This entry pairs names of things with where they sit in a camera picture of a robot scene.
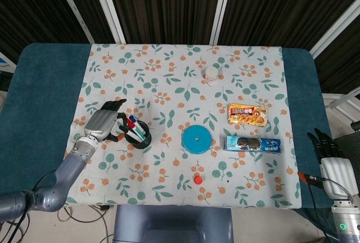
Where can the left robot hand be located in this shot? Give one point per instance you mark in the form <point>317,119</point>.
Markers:
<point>101,123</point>

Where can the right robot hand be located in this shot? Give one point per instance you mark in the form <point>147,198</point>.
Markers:
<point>336,172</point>

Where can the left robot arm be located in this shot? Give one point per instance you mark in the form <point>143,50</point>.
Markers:
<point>70,167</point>

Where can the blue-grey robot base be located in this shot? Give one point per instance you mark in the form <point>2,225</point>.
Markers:
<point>173,224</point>

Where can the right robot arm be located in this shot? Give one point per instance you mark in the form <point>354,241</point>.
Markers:
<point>347,220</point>

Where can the red cap marker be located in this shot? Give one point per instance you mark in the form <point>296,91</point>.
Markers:
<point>131,124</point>

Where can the blue-capped white marker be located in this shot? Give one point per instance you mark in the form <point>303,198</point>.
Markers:
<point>133,119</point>

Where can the black mesh pen holder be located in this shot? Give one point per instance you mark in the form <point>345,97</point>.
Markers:
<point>139,143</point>

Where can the black mesh chair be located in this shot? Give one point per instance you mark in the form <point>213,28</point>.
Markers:
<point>348,144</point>

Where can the teal table cover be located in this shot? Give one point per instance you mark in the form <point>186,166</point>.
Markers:
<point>45,91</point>

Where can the white metal rack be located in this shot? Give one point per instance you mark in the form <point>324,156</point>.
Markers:
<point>340,103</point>

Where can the floral white tablecloth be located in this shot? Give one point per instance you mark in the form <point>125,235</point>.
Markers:
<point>180,99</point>

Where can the blue cookie box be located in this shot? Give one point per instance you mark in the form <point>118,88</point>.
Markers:
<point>253,144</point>

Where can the blue round disc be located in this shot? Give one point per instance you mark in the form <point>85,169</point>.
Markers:
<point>194,144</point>

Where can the yellow curry box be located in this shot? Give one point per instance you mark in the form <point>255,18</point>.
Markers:
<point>247,115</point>

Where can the small red cup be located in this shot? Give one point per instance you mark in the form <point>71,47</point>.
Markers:
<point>198,179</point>

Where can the small white jar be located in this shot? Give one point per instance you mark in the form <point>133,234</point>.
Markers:
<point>211,74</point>

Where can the white frame post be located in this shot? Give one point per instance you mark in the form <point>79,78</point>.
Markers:
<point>108,6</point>
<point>222,6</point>
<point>334,30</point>
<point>73,6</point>

